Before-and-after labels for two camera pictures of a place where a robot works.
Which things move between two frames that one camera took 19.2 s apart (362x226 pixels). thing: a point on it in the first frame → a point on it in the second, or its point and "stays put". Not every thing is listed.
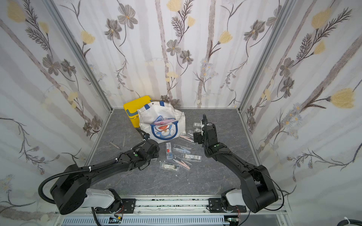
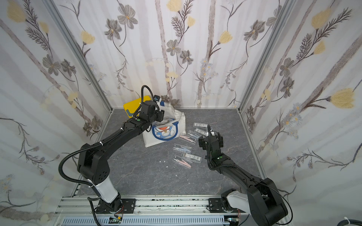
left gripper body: x=156 y=155 → x=158 y=117
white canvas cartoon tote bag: x=159 y=121 stays put
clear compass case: x=197 y=125 stays put
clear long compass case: x=191 y=157 stays put
